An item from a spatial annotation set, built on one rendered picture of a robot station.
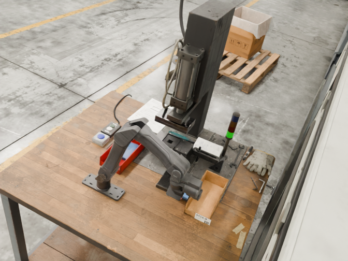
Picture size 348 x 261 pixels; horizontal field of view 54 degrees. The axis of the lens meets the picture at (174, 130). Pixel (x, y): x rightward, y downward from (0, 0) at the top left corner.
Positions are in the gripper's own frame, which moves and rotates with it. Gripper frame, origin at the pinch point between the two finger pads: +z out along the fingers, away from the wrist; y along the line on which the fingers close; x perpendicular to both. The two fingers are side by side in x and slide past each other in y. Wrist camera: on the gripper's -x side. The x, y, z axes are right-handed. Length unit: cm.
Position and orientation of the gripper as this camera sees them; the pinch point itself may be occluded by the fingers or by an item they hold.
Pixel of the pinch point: (178, 192)
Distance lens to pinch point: 156.3
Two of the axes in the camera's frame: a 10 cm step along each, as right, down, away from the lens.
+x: -8.9, -3.9, 2.3
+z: 0.5, 4.2, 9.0
